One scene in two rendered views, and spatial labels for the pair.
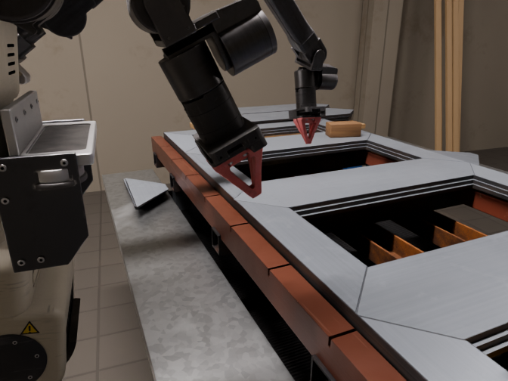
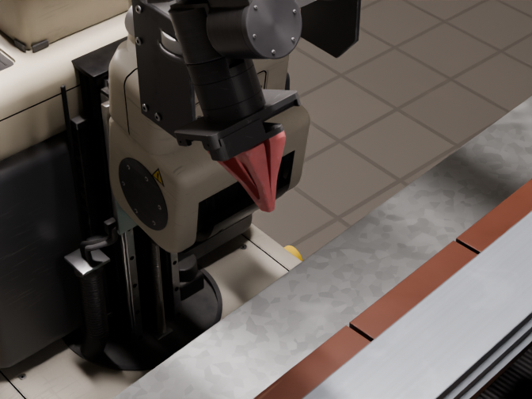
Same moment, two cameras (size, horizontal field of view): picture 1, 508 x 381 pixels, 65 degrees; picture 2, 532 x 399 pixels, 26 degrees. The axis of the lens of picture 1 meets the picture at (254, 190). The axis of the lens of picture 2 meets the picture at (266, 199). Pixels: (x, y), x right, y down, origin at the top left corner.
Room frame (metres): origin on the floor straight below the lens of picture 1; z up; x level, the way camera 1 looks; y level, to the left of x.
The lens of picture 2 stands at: (0.19, -0.75, 1.68)
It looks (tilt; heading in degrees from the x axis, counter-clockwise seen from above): 40 degrees down; 68
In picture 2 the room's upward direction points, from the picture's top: straight up
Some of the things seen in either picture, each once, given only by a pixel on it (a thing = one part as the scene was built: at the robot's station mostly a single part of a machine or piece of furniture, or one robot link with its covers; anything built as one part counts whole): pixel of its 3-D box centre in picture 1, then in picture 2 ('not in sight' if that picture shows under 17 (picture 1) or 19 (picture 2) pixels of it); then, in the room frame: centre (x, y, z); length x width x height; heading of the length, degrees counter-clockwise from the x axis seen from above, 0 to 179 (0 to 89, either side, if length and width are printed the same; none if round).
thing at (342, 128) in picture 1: (343, 128); not in sight; (1.50, -0.34, 0.87); 0.12 x 0.06 x 0.05; 99
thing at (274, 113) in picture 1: (277, 117); not in sight; (2.03, -0.12, 0.82); 0.80 x 0.40 x 0.06; 114
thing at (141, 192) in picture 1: (147, 189); not in sight; (1.30, 0.37, 0.70); 0.39 x 0.12 x 0.04; 24
